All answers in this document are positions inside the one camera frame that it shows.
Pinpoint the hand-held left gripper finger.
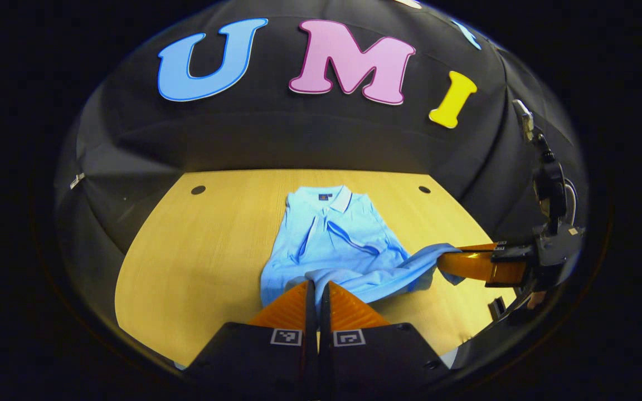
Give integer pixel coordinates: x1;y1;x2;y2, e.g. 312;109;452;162
184;280;318;392
319;280;451;393

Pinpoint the light blue T-shirt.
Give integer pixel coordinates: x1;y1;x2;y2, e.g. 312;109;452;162
259;185;465;312

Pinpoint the black backdrop cloth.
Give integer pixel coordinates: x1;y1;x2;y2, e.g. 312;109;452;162
53;0;589;346

